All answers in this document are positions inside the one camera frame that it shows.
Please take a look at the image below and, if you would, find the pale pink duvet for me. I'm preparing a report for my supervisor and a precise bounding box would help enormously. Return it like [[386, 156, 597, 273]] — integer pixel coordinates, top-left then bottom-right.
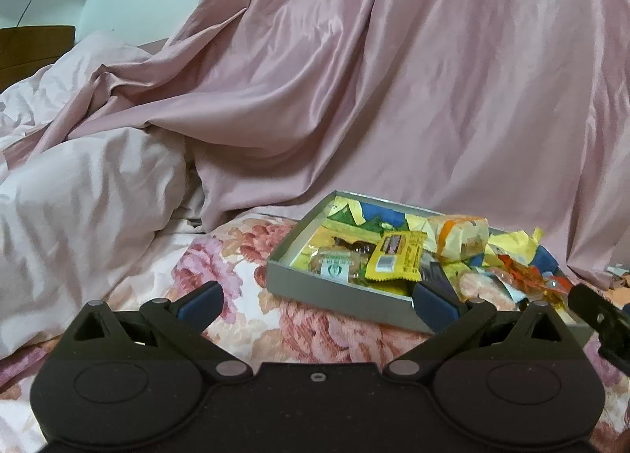
[[0, 32, 205, 360]]

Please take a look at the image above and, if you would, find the floral bedsheet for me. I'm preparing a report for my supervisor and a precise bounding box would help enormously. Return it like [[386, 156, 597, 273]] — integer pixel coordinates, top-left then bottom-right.
[[0, 209, 630, 453]]

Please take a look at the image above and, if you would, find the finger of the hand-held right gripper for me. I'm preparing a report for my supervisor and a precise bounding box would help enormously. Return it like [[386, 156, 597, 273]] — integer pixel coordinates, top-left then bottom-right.
[[597, 337, 630, 376], [567, 283, 630, 343]]

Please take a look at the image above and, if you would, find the yellow crumpled paper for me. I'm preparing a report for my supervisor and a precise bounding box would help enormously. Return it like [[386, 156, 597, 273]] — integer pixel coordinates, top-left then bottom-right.
[[485, 228, 546, 267]]

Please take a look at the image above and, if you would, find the yellow snack packet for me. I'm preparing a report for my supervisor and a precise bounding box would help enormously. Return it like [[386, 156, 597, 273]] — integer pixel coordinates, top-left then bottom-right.
[[365, 231, 428, 283]]

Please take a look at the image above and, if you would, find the red snack packet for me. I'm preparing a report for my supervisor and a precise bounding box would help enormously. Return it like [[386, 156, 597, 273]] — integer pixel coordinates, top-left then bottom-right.
[[495, 251, 574, 309]]

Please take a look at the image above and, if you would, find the clear white-label bun packet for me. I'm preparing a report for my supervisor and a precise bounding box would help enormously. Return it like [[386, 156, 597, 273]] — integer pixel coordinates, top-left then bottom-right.
[[308, 245, 375, 281]]

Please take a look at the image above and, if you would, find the pink satin sheet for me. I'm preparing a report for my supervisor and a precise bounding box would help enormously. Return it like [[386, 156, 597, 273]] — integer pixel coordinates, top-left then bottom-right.
[[30, 0, 630, 291]]

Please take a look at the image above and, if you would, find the grey cardboard box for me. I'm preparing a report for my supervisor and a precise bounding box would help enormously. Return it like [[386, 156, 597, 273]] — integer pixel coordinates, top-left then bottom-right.
[[266, 190, 596, 350]]

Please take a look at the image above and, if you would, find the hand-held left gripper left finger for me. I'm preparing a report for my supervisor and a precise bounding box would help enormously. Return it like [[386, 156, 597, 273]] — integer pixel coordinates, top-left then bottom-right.
[[61, 280, 254, 383]]

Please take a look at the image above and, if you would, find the dark blue snack packet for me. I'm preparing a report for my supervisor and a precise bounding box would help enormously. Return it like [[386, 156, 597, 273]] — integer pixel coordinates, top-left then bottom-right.
[[418, 256, 466, 306]]

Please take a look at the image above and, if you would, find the light blue snack packet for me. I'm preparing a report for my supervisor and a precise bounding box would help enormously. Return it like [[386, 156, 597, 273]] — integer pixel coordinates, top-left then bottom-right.
[[455, 268, 525, 310]]

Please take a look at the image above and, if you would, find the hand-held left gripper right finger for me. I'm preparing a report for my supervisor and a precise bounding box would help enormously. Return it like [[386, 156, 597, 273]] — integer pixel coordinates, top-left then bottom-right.
[[383, 280, 575, 382]]

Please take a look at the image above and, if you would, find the cream orange bread packet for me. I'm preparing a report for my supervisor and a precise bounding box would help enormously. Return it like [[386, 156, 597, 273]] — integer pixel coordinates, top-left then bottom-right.
[[427, 214, 490, 262]]

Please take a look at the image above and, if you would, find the brown cardboard box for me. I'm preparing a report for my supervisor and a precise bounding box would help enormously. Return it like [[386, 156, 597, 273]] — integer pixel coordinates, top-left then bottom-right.
[[0, 26, 76, 92]]

